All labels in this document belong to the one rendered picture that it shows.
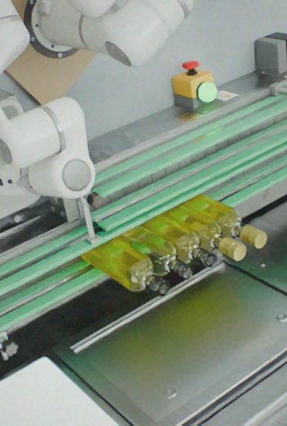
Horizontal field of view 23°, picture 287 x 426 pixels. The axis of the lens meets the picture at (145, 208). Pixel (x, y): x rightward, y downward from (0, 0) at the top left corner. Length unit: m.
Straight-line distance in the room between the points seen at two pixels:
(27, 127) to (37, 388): 0.52
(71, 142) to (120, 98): 0.54
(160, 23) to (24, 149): 0.33
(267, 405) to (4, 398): 0.47
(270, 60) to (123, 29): 0.70
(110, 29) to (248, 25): 0.68
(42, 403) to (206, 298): 0.41
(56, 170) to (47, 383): 0.45
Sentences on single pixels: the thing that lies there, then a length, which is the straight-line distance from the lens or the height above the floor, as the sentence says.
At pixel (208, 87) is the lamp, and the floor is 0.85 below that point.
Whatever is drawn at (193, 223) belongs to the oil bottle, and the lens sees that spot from 1.42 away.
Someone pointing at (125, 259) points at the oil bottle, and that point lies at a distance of 1.35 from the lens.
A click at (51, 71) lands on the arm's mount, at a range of 1.46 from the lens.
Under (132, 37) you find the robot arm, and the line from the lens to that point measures 1.18.
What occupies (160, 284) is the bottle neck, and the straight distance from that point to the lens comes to 1.28.
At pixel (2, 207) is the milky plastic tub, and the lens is 1.42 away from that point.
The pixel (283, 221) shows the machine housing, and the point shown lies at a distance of 1.77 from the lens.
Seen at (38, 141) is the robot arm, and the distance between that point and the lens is 1.04.
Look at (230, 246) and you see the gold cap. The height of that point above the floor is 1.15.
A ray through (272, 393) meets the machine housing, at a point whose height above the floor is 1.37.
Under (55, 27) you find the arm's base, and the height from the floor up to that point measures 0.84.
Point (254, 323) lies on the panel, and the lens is 1.39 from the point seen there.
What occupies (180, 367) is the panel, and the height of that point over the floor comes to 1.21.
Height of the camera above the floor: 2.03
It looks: 48 degrees down
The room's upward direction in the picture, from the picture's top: 117 degrees clockwise
